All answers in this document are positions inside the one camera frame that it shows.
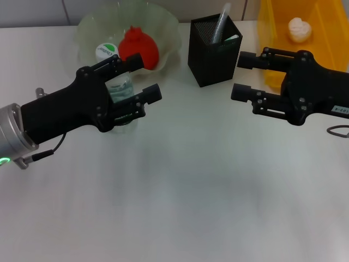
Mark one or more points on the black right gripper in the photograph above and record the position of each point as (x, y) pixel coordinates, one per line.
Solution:
(319, 87)

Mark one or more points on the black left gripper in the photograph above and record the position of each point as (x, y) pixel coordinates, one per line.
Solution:
(68, 109)

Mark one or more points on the clear green-label water bottle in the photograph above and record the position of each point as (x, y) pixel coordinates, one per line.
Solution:
(121, 90)

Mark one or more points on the red toy fruit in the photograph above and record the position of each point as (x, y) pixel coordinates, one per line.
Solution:
(141, 50)

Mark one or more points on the green utility knife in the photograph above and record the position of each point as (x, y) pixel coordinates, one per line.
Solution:
(231, 37)

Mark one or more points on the grey marker pen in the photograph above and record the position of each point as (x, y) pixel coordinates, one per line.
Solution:
(220, 24)

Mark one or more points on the black mesh pen holder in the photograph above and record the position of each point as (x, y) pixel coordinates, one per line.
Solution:
(215, 62)

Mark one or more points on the translucent wavy fruit bowl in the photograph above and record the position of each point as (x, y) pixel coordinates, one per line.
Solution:
(90, 30)

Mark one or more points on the yellow plastic bin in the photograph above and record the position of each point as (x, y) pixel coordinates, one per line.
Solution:
(327, 54)

